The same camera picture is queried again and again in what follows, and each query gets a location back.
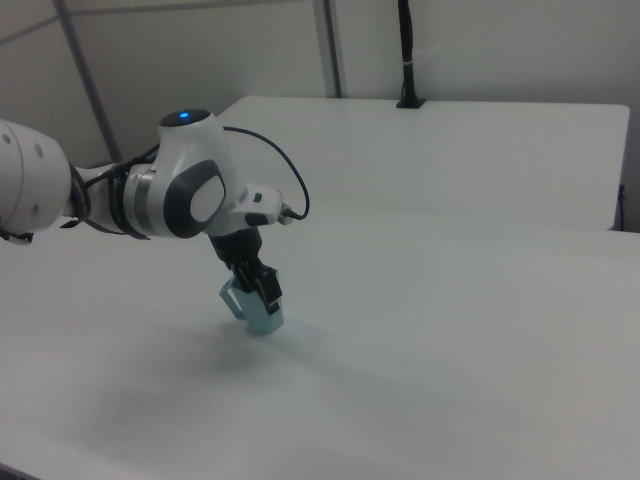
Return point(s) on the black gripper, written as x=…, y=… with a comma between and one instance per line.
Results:
x=239, y=247

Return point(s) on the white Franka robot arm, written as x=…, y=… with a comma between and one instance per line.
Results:
x=190, y=150

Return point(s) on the white side table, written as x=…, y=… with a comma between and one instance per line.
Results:
x=450, y=160

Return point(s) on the grey partition frame post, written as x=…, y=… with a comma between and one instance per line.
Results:
x=90, y=80
x=331, y=47

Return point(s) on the black camera pole with base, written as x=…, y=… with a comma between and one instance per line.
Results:
x=409, y=55

